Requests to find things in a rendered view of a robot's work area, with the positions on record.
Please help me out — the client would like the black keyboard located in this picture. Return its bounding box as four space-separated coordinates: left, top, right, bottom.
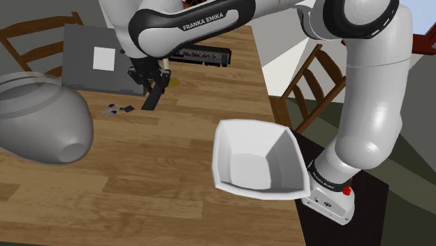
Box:
168 43 233 68

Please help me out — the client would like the grey round vase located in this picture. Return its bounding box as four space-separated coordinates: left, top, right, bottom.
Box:
0 71 95 166

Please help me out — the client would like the black robot stand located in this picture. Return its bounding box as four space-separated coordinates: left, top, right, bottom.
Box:
292 130 390 246

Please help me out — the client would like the black flat remote control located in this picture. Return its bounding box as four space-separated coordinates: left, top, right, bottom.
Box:
140 82 167 111

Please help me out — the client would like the red wooden furniture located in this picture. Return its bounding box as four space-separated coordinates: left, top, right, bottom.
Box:
411 21 436 56

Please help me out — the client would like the brown wooden chair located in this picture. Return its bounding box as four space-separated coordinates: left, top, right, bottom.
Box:
268 43 347 135
0 11 85 78

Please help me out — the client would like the white square bowl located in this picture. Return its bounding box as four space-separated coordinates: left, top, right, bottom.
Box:
211 118 312 201

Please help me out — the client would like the yellow spoon with cream handle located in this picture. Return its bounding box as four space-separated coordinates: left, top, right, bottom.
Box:
161 57 180 88

